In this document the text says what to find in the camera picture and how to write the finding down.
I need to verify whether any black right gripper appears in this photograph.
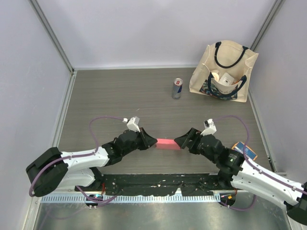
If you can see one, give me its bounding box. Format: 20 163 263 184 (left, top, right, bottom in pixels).
174 127 217 163

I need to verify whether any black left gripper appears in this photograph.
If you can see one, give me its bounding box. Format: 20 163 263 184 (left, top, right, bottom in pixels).
122 127 157 156

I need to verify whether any pink paper box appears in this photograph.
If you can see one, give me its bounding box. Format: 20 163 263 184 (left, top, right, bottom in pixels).
155 138 180 150

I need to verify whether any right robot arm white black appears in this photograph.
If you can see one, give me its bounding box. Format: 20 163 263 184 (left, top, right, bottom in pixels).
174 128 307 225

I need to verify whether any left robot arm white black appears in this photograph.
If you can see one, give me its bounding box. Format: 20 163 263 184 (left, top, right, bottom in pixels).
26 127 157 197

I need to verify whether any orange blue small box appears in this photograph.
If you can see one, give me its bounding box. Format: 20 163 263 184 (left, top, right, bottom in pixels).
231 141 257 160

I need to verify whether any white box in bag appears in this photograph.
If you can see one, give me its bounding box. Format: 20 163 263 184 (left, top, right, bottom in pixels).
219 72 235 86

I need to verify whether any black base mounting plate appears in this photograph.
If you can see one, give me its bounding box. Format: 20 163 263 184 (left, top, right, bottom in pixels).
81 173 235 196

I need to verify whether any silver blue drink can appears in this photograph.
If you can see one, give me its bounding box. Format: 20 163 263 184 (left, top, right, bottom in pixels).
172 78 183 99

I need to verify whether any white tape roll in bag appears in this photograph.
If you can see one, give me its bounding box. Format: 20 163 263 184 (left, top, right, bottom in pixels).
211 69 220 82

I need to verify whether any beige canvas tote bag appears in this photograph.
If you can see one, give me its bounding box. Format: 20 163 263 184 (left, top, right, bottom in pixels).
189 40 258 103

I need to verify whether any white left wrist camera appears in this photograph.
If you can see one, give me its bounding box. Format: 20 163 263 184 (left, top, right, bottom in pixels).
122 116 140 132

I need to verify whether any grey slotted cable duct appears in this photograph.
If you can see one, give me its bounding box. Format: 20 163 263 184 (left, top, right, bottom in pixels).
40 193 221 204

